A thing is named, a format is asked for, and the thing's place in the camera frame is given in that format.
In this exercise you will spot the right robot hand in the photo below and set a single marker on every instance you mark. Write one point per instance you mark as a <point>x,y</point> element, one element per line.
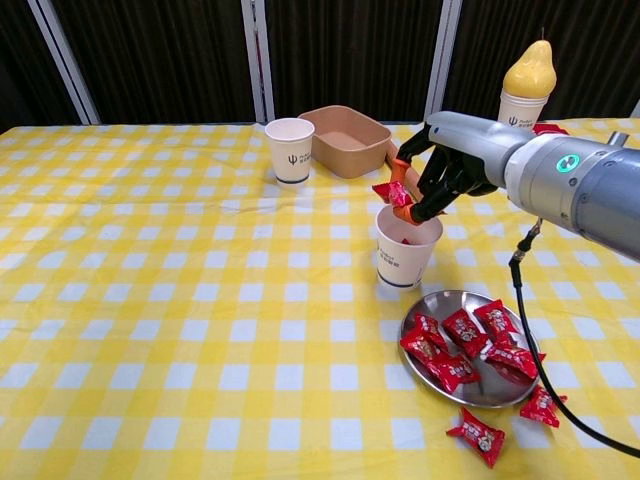
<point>465,140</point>

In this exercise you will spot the white paper cup blue logo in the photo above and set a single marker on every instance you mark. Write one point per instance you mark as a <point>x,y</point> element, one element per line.
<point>290,160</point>
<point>520,112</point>
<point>400,265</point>

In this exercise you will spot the round metal plate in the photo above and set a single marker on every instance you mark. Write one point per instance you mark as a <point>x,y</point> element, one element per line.
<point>450,302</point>

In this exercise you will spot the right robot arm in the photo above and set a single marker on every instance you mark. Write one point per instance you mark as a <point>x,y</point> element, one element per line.
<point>590,185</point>

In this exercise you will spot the wooden rolling pin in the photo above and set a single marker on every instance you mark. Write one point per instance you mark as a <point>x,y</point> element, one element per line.
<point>412,184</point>

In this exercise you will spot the red spiral notebook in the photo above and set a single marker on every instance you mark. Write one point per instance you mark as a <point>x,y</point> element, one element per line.
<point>550,129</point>

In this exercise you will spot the yellow pear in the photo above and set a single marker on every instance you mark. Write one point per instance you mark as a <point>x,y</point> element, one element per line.
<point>530,70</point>

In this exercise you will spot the brown paper food box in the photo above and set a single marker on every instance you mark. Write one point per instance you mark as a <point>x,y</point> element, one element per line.
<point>350,160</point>

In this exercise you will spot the yellow white checkered tablecloth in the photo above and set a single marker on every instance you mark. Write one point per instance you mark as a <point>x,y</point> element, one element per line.
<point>200,300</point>

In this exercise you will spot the grey metal partition post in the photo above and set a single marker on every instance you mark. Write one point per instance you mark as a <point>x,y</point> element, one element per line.
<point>255,50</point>
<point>443,60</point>
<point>65,60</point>
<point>636,109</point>

